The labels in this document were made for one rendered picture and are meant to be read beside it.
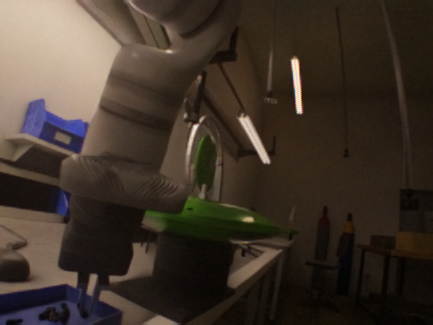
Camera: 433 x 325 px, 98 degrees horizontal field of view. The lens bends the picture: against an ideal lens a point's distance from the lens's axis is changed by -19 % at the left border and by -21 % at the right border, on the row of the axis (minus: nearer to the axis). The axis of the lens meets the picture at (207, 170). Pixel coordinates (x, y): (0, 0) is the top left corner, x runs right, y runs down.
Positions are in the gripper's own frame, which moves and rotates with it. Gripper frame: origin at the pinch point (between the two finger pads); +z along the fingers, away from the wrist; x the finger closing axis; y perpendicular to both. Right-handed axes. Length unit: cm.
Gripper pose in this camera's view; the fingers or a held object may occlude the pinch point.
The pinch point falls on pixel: (84, 315)
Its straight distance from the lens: 31.5
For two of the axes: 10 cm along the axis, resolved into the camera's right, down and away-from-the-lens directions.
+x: -8.4, -2.4, -4.8
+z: -3.8, 9.0, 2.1
